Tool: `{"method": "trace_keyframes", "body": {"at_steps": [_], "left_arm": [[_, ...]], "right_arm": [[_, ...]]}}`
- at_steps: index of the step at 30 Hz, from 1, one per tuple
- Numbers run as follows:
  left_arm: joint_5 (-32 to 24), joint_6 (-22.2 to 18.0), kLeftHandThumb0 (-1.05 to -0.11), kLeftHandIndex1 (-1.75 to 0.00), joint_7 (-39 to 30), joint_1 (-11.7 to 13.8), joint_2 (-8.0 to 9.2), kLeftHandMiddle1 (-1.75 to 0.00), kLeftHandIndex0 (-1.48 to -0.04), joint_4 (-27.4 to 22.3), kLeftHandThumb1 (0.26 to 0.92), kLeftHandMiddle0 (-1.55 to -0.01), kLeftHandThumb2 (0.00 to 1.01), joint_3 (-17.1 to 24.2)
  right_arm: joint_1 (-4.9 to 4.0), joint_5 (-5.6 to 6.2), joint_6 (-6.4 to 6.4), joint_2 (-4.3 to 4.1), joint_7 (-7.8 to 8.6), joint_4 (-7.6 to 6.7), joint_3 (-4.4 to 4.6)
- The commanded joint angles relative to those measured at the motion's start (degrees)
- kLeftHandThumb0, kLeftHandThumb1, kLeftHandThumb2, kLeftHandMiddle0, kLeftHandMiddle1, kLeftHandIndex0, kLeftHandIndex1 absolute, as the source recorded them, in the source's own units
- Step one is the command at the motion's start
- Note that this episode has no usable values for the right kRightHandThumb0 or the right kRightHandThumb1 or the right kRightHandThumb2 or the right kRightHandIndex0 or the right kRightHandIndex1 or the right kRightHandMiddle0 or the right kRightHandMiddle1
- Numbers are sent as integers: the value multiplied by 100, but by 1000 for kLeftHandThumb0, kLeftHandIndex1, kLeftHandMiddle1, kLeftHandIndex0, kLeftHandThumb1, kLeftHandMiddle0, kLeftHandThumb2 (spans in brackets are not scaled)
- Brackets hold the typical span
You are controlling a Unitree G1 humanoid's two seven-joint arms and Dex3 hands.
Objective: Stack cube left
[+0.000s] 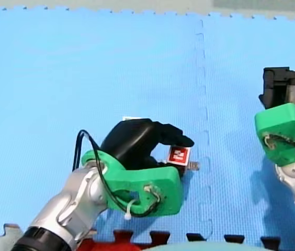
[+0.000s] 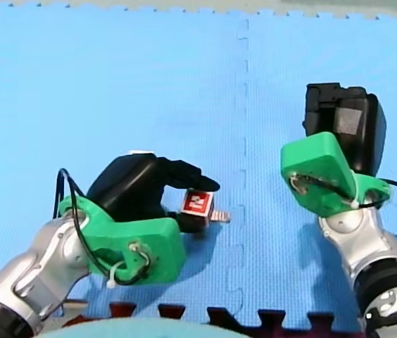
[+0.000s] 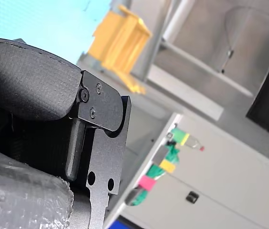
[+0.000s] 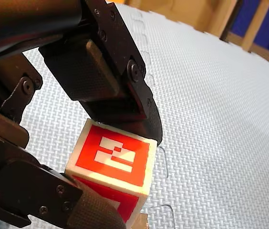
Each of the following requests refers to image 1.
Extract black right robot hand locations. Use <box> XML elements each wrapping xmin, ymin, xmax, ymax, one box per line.
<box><xmin>258</xmin><ymin>67</ymin><xmax>295</xmax><ymax>136</ymax></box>

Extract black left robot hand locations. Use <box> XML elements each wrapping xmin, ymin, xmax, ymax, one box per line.
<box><xmin>99</xmin><ymin>118</ymin><xmax>195</xmax><ymax>180</ymax></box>

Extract red cube white marks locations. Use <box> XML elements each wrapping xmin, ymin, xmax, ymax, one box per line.
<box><xmin>166</xmin><ymin>146</ymin><xmax>192</xmax><ymax>168</ymax></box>

